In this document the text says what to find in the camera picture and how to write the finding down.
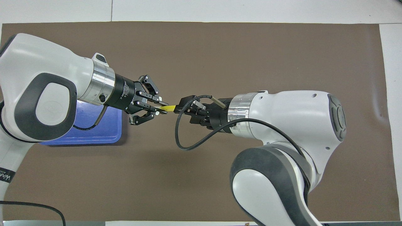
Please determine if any blue plastic tray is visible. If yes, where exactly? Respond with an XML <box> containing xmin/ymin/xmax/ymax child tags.
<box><xmin>39</xmin><ymin>100</ymin><xmax>123</xmax><ymax>145</ymax></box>

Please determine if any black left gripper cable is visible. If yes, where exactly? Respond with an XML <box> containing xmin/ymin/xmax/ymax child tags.
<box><xmin>73</xmin><ymin>105</ymin><xmax>109</xmax><ymax>131</ymax></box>

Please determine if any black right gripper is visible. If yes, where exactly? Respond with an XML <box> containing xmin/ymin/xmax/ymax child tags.
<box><xmin>174</xmin><ymin>95</ymin><xmax>234</xmax><ymax>132</ymax></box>

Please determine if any brown table mat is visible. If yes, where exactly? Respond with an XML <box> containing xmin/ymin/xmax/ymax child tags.
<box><xmin>0</xmin><ymin>21</ymin><xmax>401</xmax><ymax>222</ymax></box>

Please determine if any black loose cable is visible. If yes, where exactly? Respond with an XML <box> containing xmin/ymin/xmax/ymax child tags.
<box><xmin>0</xmin><ymin>200</ymin><xmax>66</xmax><ymax>226</ymax></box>

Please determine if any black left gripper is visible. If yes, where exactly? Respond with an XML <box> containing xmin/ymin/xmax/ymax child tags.
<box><xmin>108</xmin><ymin>73</ymin><xmax>170</xmax><ymax>126</ymax></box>

